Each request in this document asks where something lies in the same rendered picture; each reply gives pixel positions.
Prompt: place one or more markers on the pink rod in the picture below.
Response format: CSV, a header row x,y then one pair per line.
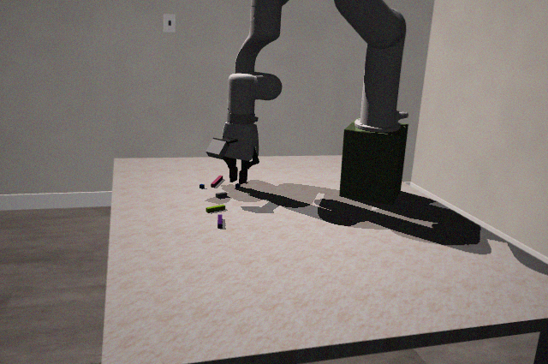
x,y
215,182

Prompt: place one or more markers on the lime green rod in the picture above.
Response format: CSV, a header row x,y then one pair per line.
x,y
215,208

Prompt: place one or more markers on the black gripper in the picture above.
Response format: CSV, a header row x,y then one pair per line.
x,y
245,149

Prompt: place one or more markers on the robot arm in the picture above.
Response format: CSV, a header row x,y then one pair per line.
x,y
380,26

